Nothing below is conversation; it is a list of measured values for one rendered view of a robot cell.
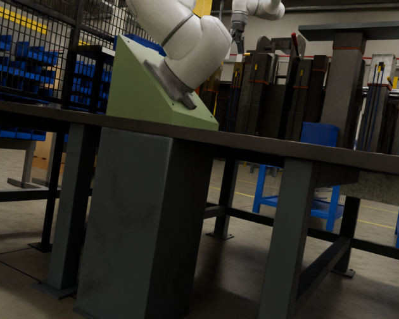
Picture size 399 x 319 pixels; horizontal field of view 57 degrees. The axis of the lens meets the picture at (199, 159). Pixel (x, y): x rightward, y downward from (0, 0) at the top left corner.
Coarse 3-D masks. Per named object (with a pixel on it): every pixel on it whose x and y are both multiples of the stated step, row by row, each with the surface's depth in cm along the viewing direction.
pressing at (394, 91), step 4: (220, 80) 196; (220, 84) 206; (224, 84) 204; (228, 84) 202; (364, 88) 157; (368, 88) 156; (392, 92) 157; (396, 92) 155; (364, 96) 173; (388, 96) 166; (392, 96) 164; (396, 96) 163; (392, 100) 167; (396, 100) 166
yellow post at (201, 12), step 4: (196, 0) 274; (200, 0) 272; (204, 0) 270; (208, 0) 274; (196, 4) 274; (200, 4) 272; (204, 4) 270; (208, 4) 275; (196, 8) 273; (200, 8) 272; (204, 8) 271; (208, 8) 275; (196, 12) 273; (200, 12) 271; (204, 12) 272; (208, 12) 276; (200, 16) 271
